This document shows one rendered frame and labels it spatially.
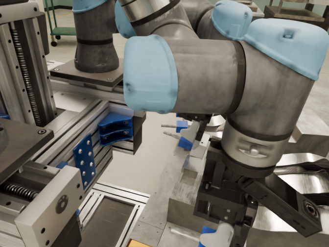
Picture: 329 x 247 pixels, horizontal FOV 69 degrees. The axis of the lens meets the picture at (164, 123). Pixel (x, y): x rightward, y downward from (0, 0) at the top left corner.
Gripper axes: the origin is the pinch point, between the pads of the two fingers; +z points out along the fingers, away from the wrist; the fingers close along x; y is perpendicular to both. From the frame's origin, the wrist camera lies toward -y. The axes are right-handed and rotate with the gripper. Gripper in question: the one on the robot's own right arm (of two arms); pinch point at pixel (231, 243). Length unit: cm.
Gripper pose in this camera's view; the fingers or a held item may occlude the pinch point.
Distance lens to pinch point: 47.5
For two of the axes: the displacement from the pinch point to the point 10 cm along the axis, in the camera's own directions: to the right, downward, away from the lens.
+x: -3.3, 5.0, -8.0
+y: -9.4, -2.4, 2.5
